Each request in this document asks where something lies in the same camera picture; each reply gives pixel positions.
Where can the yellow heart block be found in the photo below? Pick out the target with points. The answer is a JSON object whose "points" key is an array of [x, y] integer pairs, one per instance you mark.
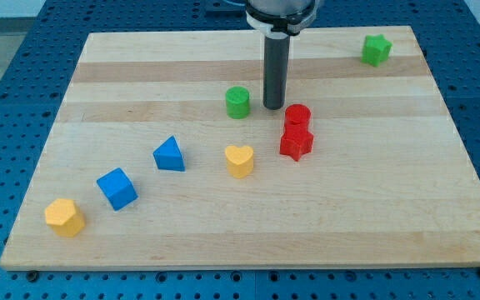
{"points": [[240, 160]]}

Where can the green cylinder block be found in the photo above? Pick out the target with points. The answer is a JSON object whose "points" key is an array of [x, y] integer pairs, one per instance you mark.
{"points": [[237, 102]]}

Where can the red star block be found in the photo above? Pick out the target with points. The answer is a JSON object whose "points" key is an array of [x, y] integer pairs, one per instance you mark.
{"points": [[295, 142]]}

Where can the red cylinder block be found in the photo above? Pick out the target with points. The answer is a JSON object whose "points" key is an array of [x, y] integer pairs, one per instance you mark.
{"points": [[297, 116]]}

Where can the blue triangle block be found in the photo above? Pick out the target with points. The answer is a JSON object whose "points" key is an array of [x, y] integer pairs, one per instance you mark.
{"points": [[168, 156]]}

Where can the wooden board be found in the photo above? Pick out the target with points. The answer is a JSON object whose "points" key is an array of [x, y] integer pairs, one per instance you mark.
{"points": [[388, 183]]}

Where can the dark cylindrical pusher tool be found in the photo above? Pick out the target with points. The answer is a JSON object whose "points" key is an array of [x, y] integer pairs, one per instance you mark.
{"points": [[275, 71]]}

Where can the blue cube block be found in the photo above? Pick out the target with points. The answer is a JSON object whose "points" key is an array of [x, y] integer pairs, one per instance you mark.
{"points": [[117, 188]]}

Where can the green star block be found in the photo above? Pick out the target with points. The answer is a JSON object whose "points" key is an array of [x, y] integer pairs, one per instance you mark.
{"points": [[375, 50]]}

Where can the yellow hexagon block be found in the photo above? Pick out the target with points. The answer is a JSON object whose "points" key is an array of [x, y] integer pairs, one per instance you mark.
{"points": [[64, 217]]}

